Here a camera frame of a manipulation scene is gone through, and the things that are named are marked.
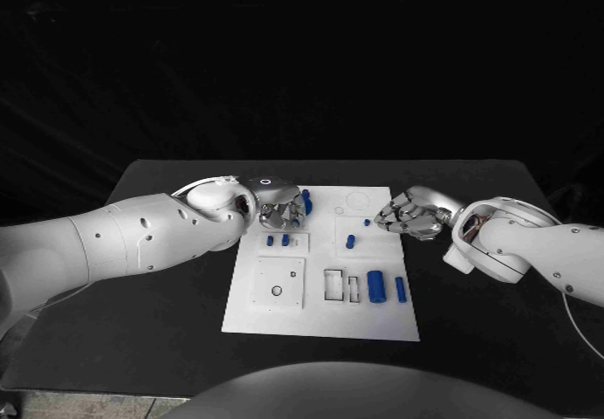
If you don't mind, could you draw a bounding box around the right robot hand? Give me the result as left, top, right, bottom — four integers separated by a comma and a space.
371, 185, 468, 242

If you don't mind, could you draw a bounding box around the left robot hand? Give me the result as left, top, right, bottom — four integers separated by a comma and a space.
240, 176, 308, 230

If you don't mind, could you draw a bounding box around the white task board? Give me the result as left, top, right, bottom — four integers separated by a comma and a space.
220, 185, 420, 342

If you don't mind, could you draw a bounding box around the large blue cylinder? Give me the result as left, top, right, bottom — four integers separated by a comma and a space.
365, 270, 387, 304

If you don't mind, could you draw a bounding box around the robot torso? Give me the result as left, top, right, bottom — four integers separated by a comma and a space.
159, 361, 561, 419

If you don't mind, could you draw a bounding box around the white cable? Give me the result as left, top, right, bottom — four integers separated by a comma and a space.
169, 175, 240, 198
24, 281, 94, 317
559, 292, 604, 361

